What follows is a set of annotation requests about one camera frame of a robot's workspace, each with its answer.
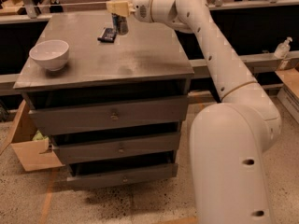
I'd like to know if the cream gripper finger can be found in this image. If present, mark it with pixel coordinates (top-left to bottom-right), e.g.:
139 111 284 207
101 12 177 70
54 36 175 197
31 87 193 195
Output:
106 0 135 17

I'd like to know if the black snack bar packet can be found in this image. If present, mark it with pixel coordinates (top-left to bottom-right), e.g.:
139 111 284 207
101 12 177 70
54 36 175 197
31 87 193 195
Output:
97 28 117 43

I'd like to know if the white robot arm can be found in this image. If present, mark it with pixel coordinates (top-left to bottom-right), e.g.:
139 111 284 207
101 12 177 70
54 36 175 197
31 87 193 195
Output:
107 0 281 224

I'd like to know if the grey metal railing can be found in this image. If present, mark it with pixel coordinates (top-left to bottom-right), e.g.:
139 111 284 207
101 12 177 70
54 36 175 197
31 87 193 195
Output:
0 0 299 96

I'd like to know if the bottom grey drawer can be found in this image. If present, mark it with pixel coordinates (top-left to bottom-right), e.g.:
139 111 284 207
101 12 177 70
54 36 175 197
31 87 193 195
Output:
67 163 178 189

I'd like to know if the silver redbull can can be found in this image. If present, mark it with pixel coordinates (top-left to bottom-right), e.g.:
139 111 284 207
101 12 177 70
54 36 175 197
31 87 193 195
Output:
112 14 129 35

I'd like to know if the clear pump sanitizer bottle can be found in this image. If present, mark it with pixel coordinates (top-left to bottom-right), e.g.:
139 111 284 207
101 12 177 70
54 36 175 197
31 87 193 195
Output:
274 36 292 59

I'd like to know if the grey drawer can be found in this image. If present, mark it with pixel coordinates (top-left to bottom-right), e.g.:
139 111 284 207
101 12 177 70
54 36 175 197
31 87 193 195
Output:
30 96 188 135
67 163 178 189
53 132 180 164

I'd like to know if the brown cardboard box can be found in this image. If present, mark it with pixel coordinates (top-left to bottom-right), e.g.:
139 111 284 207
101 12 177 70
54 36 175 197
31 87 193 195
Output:
0 101 64 172

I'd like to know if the grey drawer cabinet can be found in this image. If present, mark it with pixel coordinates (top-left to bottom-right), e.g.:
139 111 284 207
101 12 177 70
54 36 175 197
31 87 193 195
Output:
14 11 193 177

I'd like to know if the middle grey drawer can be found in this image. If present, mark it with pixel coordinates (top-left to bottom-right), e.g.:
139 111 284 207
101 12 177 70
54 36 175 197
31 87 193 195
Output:
53 132 180 164

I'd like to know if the top grey drawer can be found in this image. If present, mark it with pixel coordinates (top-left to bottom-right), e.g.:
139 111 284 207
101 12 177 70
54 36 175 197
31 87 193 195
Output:
30 96 188 135

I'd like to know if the white ceramic bowl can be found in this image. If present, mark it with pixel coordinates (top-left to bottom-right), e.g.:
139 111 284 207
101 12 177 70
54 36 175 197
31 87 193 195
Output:
29 40 69 71

